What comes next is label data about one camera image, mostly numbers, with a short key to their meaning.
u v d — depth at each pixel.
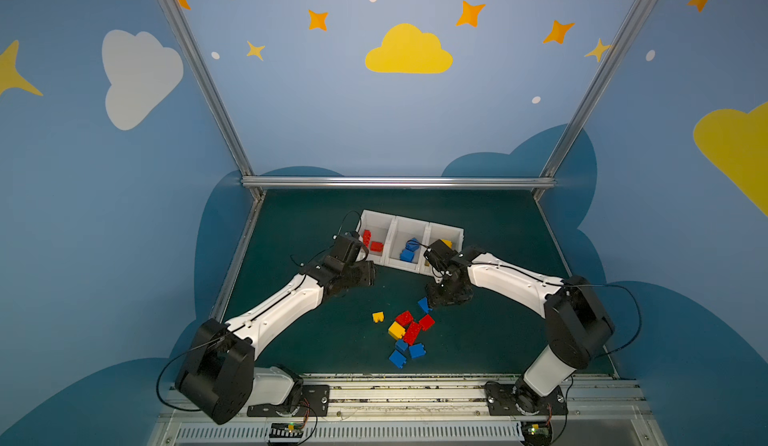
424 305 0.87
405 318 0.87
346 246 0.65
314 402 0.74
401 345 0.82
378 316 0.88
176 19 0.74
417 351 0.82
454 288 0.75
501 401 0.75
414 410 0.73
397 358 0.80
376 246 1.04
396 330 0.84
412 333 0.85
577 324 0.46
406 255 1.01
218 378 0.40
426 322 0.86
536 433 0.73
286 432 0.73
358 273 0.75
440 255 0.72
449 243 1.03
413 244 1.04
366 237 1.05
